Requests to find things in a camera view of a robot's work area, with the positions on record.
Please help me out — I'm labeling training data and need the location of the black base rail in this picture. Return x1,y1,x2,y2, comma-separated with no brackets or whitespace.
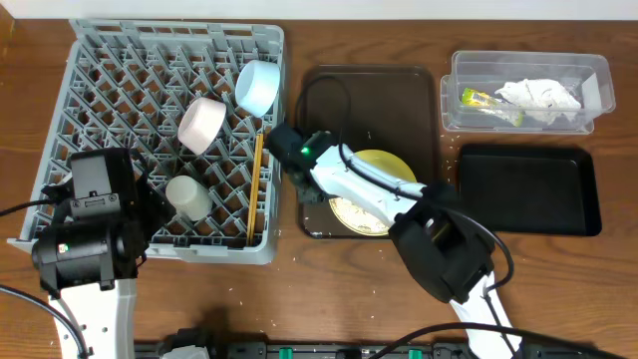
133,323,615,359

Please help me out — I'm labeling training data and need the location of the black rectangular tray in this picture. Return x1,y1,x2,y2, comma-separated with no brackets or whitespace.
458,144,602,236

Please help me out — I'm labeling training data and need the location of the white pink bowl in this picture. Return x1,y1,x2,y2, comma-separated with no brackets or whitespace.
177,98,226,155

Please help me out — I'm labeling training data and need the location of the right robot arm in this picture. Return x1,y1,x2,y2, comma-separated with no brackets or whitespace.
265,124,522,358

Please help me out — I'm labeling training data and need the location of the grey plastic dish rack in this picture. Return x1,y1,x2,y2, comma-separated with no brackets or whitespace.
11,19,285,265

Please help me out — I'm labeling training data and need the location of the light blue bowl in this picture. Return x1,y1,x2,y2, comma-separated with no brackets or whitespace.
235,60,281,118

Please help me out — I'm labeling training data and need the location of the green yellow snack wrapper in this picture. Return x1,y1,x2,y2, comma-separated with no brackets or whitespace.
461,88,523,127

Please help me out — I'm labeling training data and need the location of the dark brown serving tray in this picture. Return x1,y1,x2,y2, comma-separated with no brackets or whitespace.
297,63,445,241

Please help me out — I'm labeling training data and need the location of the white tissue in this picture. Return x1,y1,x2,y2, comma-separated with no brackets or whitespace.
494,79,581,126

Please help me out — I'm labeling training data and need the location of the cream white cup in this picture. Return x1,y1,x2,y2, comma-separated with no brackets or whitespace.
165,176,212,221

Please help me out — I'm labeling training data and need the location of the clear plastic waste bin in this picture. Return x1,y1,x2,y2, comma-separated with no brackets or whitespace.
441,51,616,135

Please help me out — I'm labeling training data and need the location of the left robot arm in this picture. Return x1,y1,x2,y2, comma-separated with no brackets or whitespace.
31,148,174,358

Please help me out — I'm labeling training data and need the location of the yellow plate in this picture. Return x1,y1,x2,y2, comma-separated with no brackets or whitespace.
329,150,417,236

